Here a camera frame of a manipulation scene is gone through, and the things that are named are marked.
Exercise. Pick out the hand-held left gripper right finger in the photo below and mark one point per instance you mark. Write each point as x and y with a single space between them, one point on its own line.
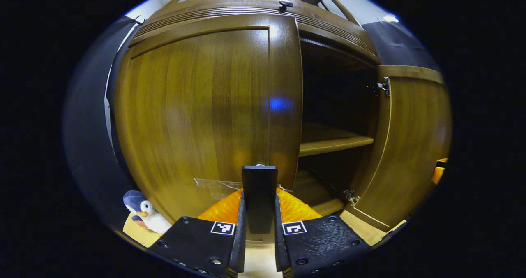
320 241

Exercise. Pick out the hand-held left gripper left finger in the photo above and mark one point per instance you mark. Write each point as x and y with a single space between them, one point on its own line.
205 241

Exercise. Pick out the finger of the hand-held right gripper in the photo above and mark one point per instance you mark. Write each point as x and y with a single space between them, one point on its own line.
439 174

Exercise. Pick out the wooden cabinet door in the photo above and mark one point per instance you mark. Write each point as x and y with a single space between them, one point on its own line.
197 113
415 146

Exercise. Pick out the brown wooden double-door shoe cabinet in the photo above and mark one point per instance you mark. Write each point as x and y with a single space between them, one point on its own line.
246 4

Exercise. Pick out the metal door hinge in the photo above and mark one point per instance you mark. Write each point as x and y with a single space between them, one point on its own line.
384 86
351 196

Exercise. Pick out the penguin plush toy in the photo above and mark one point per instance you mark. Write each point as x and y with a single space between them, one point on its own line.
148 214

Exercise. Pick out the wooden inner shelf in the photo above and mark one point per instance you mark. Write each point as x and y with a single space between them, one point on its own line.
328 142

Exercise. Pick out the black backdrop cloth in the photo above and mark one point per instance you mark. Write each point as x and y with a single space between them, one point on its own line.
398 47
88 146

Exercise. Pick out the small ceiling light panel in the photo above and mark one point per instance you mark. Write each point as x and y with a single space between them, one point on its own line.
390 18

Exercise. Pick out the round black drawer knob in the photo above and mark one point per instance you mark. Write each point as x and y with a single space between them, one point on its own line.
286 5

